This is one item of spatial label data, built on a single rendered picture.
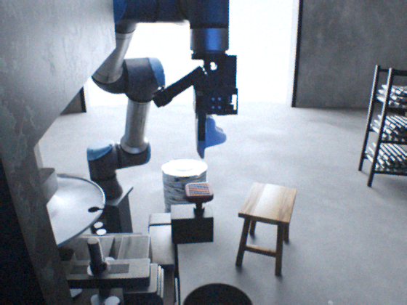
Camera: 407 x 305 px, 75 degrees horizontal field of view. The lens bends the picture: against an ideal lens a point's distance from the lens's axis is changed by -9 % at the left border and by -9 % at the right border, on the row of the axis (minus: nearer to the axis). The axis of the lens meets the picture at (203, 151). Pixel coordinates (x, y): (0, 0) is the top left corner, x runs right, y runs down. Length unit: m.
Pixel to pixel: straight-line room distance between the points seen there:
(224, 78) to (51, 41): 0.38
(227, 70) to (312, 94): 5.08
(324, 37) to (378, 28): 1.10
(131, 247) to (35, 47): 0.44
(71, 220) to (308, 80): 5.22
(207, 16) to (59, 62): 0.34
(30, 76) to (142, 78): 0.75
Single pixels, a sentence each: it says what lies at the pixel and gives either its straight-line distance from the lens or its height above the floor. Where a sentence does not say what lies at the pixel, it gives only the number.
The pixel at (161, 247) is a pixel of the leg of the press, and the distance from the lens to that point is 0.67.
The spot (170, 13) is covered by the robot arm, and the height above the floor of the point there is 1.12.
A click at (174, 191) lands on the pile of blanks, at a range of 1.79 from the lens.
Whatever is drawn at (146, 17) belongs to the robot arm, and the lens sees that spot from 0.60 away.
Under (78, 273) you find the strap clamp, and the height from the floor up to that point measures 0.76.
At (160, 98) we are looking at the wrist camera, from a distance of 0.55.
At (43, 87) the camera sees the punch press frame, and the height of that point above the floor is 1.04.
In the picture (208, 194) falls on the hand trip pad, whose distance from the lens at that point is 0.62.
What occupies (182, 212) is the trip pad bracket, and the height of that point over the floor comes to 0.70.
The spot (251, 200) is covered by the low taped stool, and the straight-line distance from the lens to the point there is 1.47.
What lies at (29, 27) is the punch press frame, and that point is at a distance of 0.20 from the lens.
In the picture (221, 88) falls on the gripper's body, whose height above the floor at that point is 0.98.
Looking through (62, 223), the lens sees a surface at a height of 0.78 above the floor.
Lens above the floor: 1.06
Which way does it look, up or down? 21 degrees down
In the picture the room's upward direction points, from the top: straight up
